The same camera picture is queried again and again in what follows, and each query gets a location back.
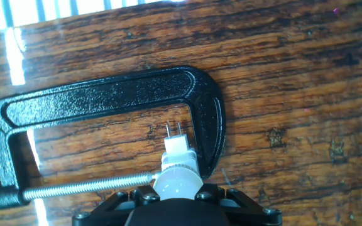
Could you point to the white bulb socket adapter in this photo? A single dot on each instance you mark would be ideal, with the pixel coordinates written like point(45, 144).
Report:
point(176, 147)

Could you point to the white light bulb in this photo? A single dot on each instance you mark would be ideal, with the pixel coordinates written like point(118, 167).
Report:
point(178, 183)

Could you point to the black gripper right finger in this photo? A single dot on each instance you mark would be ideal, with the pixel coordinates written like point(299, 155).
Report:
point(240, 205)

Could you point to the brown wooden board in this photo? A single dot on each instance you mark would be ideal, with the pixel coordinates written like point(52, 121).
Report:
point(294, 110)

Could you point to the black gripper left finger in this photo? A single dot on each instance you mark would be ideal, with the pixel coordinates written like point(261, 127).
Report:
point(121, 204)

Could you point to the black C-clamp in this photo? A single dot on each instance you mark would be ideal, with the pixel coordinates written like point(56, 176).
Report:
point(105, 94)

